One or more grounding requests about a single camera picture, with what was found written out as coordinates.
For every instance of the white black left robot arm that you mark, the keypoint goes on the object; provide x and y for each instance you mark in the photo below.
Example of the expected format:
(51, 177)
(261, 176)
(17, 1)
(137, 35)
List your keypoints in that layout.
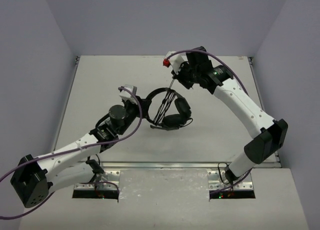
(35, 178)

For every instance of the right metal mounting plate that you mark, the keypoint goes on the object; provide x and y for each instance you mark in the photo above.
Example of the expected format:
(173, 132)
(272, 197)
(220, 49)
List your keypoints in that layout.
(217, 180)

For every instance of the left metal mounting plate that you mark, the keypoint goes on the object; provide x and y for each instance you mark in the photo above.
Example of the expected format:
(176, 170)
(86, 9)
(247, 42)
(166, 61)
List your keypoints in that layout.
(109, 181)

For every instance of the metal mounting plate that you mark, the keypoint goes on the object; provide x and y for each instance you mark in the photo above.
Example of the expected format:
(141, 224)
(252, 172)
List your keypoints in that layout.
(217, 180)
(109, 181)

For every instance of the aluminium rail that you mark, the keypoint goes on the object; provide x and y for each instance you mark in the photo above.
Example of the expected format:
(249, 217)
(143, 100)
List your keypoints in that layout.
(160, 165)
(254, 93)

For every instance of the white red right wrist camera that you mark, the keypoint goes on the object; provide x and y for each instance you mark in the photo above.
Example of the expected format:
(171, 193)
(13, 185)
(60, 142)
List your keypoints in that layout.
(174, 61)

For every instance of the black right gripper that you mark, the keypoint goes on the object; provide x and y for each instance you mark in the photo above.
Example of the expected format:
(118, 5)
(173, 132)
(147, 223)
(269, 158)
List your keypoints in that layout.
(184, 65)

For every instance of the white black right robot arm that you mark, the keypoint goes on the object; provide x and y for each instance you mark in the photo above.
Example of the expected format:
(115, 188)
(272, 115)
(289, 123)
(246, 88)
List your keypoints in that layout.
(267, 134)

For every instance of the black over-ear headphones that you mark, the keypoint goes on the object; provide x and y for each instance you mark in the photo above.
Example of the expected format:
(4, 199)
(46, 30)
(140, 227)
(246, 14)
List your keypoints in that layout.
(173, 121)

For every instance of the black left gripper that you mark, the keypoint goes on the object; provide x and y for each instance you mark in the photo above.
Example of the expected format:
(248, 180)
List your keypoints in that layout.
(139, 106)

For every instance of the right side aluminium rail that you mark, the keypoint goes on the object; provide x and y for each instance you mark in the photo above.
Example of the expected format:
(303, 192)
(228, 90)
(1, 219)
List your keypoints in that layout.
(254, 93)

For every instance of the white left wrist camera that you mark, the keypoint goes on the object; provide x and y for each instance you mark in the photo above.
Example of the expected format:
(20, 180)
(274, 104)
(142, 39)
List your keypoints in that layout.
(128, 93)

